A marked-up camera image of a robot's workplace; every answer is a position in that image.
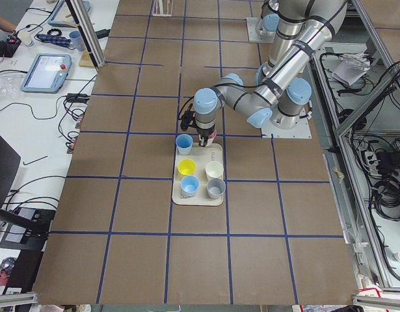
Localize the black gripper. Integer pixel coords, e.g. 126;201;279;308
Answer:
196;125;215;147

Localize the pink plastic cup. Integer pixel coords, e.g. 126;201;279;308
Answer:
209;130;217;143

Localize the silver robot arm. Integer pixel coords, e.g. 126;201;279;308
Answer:
193;1;347;147
256;0;280;36

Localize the blue cup back of tray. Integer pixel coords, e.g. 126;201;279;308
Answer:
176;134;193;155

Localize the blue cup of tray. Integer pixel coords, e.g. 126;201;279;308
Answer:
180;175;200;198
176;134;193;155

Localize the pale green plastic cup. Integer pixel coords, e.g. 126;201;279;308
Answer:
205;161;224;181

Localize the yellow plastic cup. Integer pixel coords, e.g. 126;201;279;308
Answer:
178;159;196;177

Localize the blue cup front of tray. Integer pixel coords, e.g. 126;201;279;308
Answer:
180;175;200;198

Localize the grey plastic cup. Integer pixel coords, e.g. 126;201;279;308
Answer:
206;178;226;199

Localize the blue cup on desk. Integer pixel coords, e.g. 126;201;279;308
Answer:
69;31;85;51

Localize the white paper cup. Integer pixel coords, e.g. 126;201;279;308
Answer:
18;30;34;47

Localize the cream plastic tray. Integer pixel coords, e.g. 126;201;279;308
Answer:
171;142;225;207

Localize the wooden mug tree stand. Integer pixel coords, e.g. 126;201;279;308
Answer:
65;9;105;68

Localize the black power adapter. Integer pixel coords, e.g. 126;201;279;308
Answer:
96;29;111;39

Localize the near blue teach pendant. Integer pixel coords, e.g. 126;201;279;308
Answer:
20;53;72;94

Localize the blue teach pendant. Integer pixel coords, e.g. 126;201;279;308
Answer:
20;53;72;94
47;1;76;27

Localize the blue plaid cloth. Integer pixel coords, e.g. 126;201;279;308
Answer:
35;34;71;48

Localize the far blue teach pendant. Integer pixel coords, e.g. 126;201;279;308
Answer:
47;1;76;27

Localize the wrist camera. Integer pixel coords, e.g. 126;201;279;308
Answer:
180;110;196;131

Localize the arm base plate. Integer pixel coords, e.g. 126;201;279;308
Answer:
256;98;313;140
246;18;275;43

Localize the white wire cup rack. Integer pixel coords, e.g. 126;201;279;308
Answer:
152;0;174;17

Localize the aluminium frame post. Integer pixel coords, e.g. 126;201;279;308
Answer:
64;0;106;68

